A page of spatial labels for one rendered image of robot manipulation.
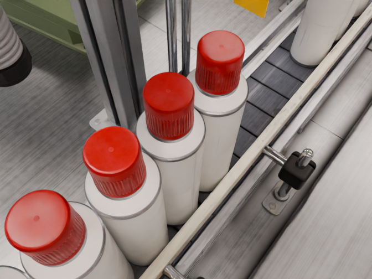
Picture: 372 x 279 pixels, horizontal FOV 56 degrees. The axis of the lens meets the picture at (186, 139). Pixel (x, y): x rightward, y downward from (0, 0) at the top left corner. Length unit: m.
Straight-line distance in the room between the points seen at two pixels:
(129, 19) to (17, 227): 0.24
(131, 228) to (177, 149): 0.06
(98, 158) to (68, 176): 0.29
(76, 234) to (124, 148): 0.05
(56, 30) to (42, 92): 0.11
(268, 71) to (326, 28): 0.09
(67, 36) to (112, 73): 0.23
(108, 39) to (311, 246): 0.30
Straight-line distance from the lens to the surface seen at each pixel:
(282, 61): 0.54
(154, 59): 0.59
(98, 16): 0.34
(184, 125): 0.23
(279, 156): 0.41
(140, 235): 0.28
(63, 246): 0.20
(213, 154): 0.32
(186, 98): 0.22
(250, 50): 0.42
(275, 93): 0.50
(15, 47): 0.25
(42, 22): 0.64
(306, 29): 0.50
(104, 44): 0.36
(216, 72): 0.24
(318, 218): 0.42
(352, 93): 0.60
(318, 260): 0.41
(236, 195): 0.41
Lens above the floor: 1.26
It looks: 60 degrees down
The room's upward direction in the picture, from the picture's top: 1 degrees clockwise
